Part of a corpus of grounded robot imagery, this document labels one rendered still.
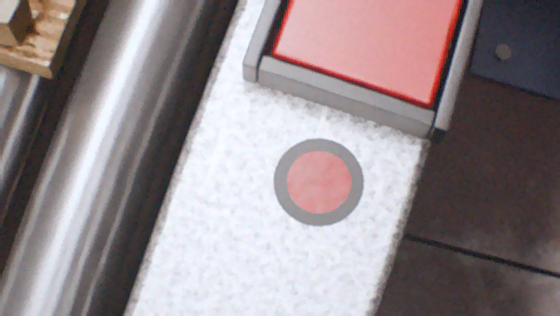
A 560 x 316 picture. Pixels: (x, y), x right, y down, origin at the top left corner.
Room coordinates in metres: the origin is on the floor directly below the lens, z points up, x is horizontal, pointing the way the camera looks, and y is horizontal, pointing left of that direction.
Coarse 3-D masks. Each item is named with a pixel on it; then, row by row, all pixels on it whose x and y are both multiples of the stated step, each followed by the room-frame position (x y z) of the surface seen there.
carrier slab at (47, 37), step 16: (32, 0) 0.16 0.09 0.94; (48, 0) 0.16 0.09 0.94; (64, 0) 0.16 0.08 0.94; (80, 0) 0.16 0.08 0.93; (48, 16) 0.16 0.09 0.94; (64, 16) 0.16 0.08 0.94; (32, 32) 0.15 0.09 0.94; (48, 32) 0.15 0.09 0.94; (64, 32) 0.15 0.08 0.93; (0, 48) 0.14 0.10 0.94; (16, 48) 0.14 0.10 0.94; (32, 48) 0.14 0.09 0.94; (48, 48) 0.14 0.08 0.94; (64, 48) 0.15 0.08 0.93; (16, 64) 0.14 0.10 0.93; (32, 64) 0.14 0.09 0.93; (48, 64) 0.14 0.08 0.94
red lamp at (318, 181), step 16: (304, 160) 0.12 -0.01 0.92; (320, 160) 0.12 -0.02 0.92; (336, 160) 0.12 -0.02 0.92; (288, 176) 0.11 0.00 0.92; (304, 176) 0.11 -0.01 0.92; (320, 176) 0.11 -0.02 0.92; (336, 176) 0.11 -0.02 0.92; (304, 192) 0.10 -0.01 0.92; (320, 192) 0.10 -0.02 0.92; (336, 192) 0.10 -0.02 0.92; (304, 208) 0.10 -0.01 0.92; (320, 208) 0.10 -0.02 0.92
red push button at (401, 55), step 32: (320, 0) 0.17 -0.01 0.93; (352, 0) 0.17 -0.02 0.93; (384, 0) 0.17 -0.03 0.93; (416, 0) 0.18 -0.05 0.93; (448, 0) 0.18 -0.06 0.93; (288, 32) 0.16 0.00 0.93; (320, 32) 0.16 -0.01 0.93; (352, 32) 0.16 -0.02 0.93; (384, 32) 0.16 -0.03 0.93; (416, 32) 0.16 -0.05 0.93; (448, 32) 0.16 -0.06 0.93; (320, 64) 0.15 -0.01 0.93; (352, 64) 0.15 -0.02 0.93; (384, 64) 0.15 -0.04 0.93; (416, 64) 0.15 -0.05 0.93; (416, 96) 0.14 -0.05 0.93
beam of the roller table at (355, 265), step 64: (256, 0) 0.18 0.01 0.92; (448, 64) 0.16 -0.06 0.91; (192, 128) 0.12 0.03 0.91; (256, 128) 0.13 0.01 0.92; (320, 128) 0.13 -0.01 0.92; (384, 128) 0.13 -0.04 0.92; (192, 192) 0.10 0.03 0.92; (256, 192) 0.10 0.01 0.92; (384, 192) 0.11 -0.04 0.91; (192, 256) 0.08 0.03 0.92; (256, 256) 0.08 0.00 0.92; (320, 256) 0.08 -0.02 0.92; (384, 256) 0.08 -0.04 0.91
